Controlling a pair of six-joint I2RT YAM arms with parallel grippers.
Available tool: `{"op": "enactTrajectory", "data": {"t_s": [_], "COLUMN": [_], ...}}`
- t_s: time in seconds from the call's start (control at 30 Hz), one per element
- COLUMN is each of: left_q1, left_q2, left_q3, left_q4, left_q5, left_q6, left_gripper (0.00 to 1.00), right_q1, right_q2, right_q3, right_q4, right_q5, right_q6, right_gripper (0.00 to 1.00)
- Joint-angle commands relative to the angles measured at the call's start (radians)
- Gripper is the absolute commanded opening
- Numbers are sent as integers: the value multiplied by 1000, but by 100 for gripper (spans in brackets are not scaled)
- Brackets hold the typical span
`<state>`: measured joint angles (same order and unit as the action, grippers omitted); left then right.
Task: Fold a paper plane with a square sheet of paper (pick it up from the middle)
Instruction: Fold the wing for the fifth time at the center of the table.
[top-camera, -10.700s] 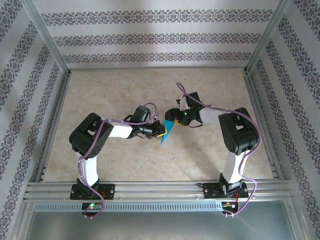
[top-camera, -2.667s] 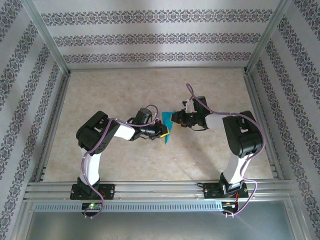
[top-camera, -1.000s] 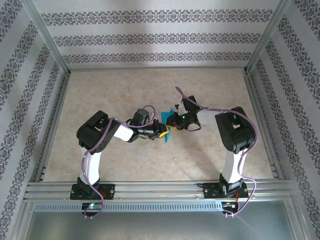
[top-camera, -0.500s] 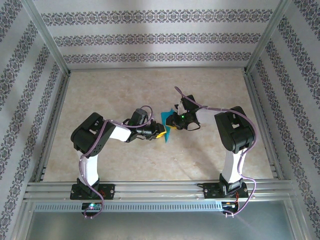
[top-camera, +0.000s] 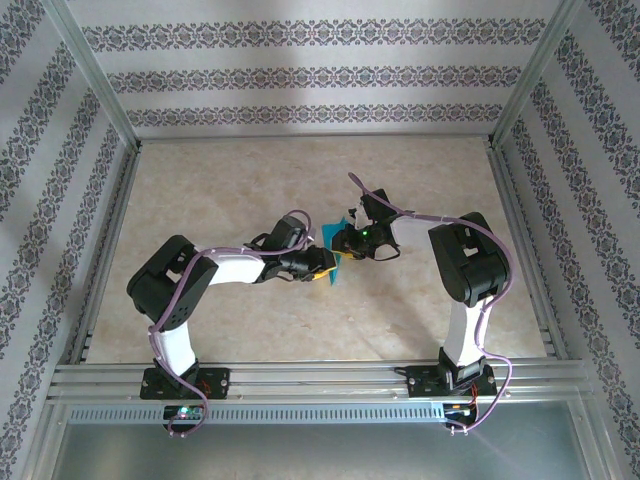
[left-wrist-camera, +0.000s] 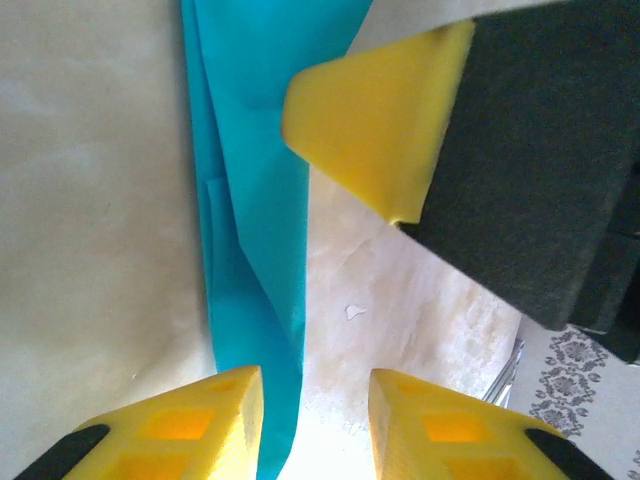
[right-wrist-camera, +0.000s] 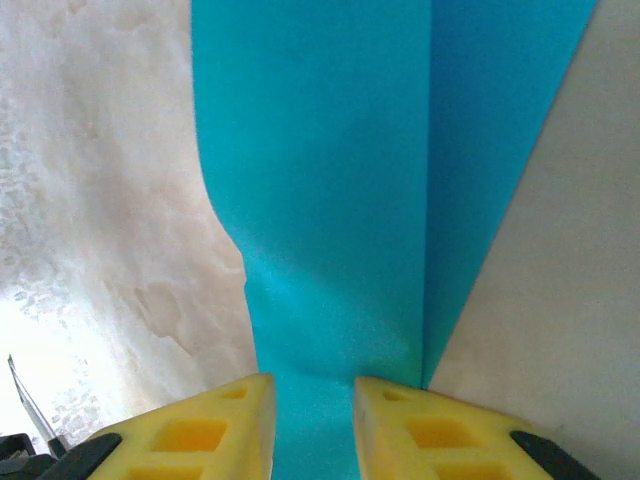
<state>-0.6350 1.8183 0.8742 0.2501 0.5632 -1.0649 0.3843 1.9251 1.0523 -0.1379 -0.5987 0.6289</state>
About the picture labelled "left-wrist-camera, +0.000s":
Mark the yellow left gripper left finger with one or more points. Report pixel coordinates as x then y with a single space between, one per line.
240 400

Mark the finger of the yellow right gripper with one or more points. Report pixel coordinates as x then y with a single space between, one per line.
370 130

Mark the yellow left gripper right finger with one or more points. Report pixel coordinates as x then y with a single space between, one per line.
400 430

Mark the aluminium side frame rail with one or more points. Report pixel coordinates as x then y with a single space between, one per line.
502 380

